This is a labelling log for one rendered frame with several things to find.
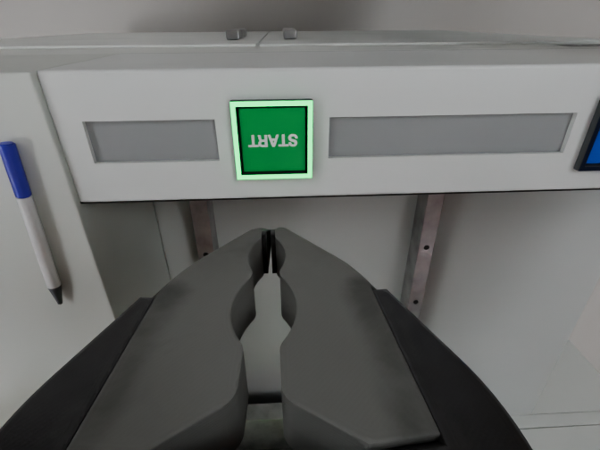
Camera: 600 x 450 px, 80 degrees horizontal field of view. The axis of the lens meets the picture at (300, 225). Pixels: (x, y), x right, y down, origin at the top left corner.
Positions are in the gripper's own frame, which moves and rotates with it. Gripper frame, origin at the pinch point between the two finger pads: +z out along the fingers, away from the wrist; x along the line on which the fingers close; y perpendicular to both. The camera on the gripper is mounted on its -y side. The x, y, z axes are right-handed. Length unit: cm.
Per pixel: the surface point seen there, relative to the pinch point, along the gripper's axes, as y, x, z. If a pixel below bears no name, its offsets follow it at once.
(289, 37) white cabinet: -4.5, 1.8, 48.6
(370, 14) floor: -8, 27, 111
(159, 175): 3.4, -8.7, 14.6
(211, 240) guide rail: 15.9, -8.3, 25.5
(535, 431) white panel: 59, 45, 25
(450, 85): -2.7, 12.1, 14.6
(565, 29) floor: -4, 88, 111
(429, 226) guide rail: 14.9, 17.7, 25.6
